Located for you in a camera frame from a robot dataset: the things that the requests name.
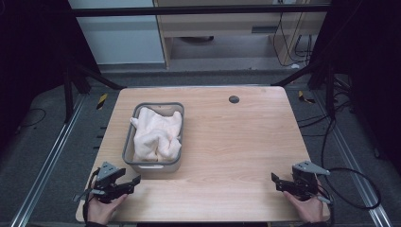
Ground black horizontal frame bar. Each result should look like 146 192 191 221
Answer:
69 3 333 18

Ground black metal stand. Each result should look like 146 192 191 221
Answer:
270 59 338 121
61 56 128 125

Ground person's right hand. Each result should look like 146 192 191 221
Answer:
282 190 331 224

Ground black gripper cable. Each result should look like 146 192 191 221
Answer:
320 117 382 211
82 167 101 223

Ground light wooden desk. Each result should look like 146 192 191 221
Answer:
152 0 329 69

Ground cream white towel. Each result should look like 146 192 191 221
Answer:
130 106 184 164

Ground white cabinet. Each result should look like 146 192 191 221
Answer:
67 0 166 66

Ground yellow black floor tape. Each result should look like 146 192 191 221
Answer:
96 93 109 111
297 90 317 105

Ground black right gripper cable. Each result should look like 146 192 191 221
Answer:
320 117 382 211

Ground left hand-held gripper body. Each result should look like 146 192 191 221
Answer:
73 161 128 204

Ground person's left hand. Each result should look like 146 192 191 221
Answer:
86 193 129 226

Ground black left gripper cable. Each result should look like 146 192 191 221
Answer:
82 167 101 223

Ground black cables under desk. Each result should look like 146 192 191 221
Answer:
271 11 314 68

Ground black curtain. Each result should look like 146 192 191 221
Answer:
310 0 401 176
0 0 102 155

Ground black floor cables bundle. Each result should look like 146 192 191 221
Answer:
297 90 358 138

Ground grey plastic basket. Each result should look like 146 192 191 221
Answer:
121 101 185 174

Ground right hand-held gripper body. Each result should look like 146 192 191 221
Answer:
291 160 334 204

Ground thin black floor cable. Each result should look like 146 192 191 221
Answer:
18 107 47 130

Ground aluminium floor rail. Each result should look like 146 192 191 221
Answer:
315 90 393 227
9 94 88 227

